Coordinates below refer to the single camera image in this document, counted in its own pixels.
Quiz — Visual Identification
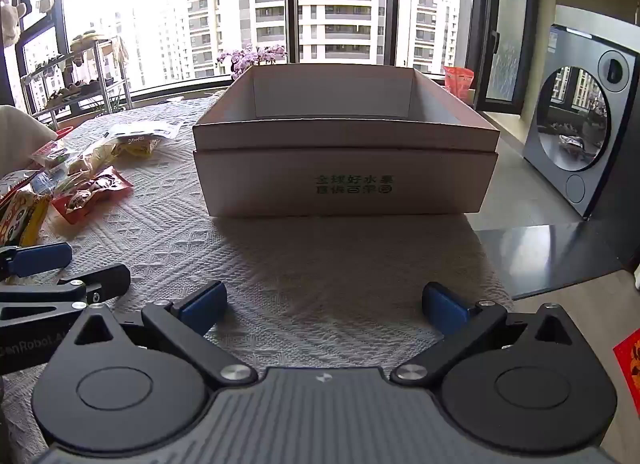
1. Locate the orange plastic bag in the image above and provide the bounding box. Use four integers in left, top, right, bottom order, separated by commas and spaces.
442, 65, 475, 104

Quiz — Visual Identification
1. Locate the orange-red snack packet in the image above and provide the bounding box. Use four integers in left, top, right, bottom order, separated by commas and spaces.
51, 167, 134, 225

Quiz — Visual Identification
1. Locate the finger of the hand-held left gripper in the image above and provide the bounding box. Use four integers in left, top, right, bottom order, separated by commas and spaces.
0, 264, 132, 325
0, 242, 73, 281

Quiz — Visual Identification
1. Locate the grey washing machine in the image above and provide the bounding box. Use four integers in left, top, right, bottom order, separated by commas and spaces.
522, 24, 640, 220

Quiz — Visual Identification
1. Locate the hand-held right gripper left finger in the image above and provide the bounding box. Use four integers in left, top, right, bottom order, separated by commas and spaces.
47, 280, 258, 390

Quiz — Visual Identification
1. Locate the clear beige snack packet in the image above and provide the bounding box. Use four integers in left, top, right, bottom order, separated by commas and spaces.
32, 138, 118, 180

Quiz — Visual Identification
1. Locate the red paper sheet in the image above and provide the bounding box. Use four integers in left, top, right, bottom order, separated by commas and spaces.
612, 328, 640, 395

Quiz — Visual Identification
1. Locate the pink orchid plant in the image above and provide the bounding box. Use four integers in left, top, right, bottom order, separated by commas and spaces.
216, 44, 288, 81

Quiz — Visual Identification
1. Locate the cardboard box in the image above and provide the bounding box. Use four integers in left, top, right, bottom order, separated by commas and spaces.
192, 63, 501, 219

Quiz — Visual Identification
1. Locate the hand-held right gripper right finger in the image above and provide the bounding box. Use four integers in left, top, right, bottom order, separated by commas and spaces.
390, 281, 596, 390

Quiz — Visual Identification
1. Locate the panda print snack packet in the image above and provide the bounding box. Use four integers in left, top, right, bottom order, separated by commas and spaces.
0, 171, 51, 247

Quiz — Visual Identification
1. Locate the clear bag of blue packets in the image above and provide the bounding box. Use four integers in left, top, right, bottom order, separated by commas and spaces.
102, 120, 182, 142

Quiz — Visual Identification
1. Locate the white cloth-covered chair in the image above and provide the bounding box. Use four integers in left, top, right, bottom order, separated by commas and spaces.
0, 105, 60, 180

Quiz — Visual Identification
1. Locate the metal shoe rack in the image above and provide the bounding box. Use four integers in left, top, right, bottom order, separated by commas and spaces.
19, 36, 133, 125

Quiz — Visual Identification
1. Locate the black framed window sash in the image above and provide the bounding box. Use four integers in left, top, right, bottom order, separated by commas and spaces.
475, 0, 542, 117

